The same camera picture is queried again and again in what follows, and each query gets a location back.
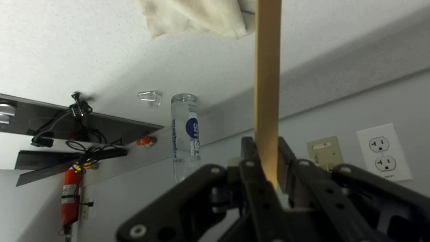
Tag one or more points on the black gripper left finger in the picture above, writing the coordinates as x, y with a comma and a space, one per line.
262, 201

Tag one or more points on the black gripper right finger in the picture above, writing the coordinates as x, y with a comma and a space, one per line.
318, 208

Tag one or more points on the wooden spoon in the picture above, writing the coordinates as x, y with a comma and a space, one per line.
266, 88

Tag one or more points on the clear water bottle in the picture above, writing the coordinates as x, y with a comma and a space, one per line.
184, 134

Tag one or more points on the crumpled clear plastic wrapper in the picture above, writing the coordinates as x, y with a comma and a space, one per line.
151, 97

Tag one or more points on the red fire extinguisher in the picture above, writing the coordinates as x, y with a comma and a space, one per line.
70, 200

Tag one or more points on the steel range hood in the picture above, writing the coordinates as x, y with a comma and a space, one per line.
39, 164

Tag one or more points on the stained white cloth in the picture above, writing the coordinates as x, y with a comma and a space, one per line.
224, 17

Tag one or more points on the black stove cooktop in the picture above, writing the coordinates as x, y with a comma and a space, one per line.
20, 115

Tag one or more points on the beige wall switch plate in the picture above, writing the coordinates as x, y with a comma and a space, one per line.
325, 152

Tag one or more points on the white wall outlet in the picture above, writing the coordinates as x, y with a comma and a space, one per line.
383, 153

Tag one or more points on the black camera clamp mount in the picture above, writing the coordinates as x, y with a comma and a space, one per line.
43, 136

